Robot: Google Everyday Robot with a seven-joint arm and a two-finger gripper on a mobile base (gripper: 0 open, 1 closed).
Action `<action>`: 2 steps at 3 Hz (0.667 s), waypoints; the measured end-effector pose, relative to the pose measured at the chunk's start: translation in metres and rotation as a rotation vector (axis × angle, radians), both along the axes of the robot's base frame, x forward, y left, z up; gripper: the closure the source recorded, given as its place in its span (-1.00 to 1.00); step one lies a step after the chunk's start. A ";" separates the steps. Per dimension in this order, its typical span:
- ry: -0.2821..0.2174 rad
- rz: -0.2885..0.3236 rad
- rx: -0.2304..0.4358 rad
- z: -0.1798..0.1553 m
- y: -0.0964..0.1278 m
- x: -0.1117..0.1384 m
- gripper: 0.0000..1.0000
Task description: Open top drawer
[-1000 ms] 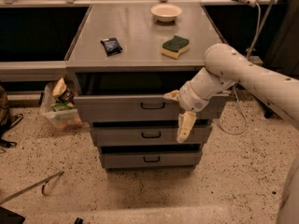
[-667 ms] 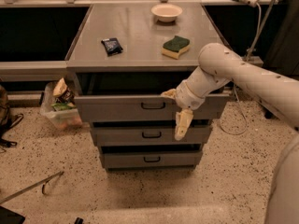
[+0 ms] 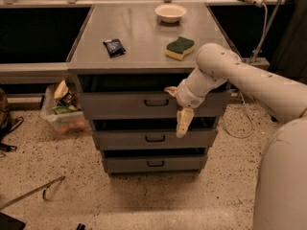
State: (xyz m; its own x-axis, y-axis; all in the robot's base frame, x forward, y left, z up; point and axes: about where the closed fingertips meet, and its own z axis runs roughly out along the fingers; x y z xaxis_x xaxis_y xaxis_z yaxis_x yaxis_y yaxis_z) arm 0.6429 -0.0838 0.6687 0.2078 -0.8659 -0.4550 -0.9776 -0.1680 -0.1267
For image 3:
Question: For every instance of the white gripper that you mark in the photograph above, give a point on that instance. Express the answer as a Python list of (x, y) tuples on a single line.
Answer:
[(188, 95)]

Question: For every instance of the grey top drawer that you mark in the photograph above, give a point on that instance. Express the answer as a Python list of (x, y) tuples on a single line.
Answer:
[(130, 96)]

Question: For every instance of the grey drawer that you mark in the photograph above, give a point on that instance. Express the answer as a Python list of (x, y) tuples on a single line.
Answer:
[(150, 134), (153, 160), (130, 96)]

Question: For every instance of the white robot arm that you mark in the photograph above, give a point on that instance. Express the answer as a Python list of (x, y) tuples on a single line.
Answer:
[(281, 190)]

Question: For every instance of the grey bottom drawer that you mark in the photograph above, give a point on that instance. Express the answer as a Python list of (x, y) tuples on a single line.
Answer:
[(153, 160)]

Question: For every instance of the grey drawer cabinet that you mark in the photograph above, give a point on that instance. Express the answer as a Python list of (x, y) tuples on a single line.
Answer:
[(120, 70)]

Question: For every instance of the grey middle drawer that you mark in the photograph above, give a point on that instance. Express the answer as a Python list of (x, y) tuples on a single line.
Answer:
[(150, 134)]

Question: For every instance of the green yellow sponge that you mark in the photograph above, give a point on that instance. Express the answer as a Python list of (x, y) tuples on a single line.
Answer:
[(180, 48)]

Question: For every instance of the dark blue snack packet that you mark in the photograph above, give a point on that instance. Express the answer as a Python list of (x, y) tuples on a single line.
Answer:
[(114, 47)]

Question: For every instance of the white bowl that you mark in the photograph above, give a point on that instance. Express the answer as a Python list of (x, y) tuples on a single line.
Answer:
[(170, 13)]

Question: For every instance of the clear plastic bin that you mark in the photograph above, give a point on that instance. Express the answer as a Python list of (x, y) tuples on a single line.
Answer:
[(63, 122)]

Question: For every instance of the crumpled snack bag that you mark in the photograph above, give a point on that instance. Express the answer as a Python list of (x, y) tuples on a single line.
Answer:
[(64, 96)]

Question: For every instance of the metal rod on floor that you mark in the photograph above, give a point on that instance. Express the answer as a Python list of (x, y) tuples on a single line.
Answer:
[(36, 190)]

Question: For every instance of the dark backpack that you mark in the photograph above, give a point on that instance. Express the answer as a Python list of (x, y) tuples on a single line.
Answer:
[(7, 123)]

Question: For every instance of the black object bottom left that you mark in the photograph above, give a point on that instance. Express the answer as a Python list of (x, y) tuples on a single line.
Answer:
[(9, 223)]

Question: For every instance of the grey metal rail frame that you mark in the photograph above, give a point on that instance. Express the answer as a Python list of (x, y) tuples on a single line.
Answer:
[(32, 69)]

